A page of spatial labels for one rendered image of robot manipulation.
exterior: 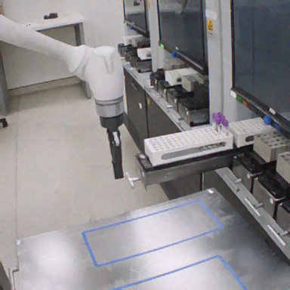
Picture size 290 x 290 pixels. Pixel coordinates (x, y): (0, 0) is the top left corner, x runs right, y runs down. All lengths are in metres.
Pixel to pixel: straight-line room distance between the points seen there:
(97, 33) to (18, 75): 1.08
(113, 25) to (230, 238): 4.01
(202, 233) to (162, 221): 0.12
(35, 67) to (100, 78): 3.66
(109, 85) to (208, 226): 0.49
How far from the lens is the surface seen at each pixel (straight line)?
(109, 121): 1.22
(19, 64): 4.78
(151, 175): 1.31
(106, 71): 1.15
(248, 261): 0.95
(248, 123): 1.49
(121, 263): 0.95
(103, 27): 4.77
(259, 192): 1.25
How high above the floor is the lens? 1.49
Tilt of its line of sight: 28 degrees down
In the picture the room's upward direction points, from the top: 5 degrees counter-clockwise
